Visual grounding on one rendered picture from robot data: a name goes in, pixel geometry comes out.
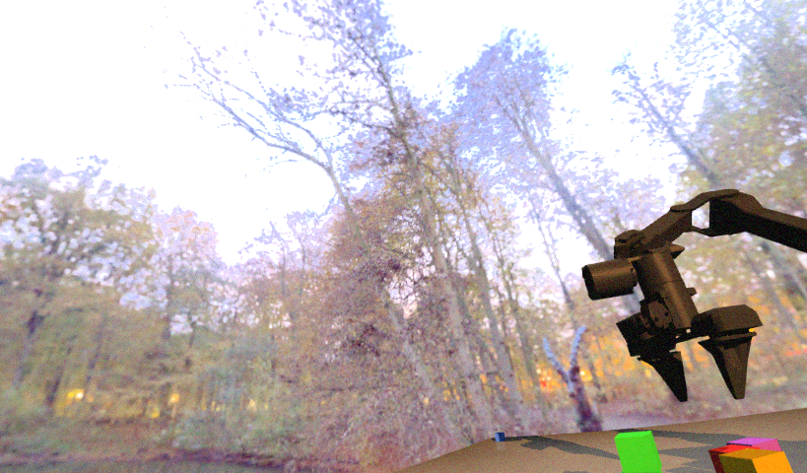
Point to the yellow block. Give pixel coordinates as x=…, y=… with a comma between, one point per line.
x=750, y=460

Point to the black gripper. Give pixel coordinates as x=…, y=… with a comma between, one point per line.
x=727, y=328

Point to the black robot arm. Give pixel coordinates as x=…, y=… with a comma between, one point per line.
x=646, y=257

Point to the red block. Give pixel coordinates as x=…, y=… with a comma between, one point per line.
x=713, y=453

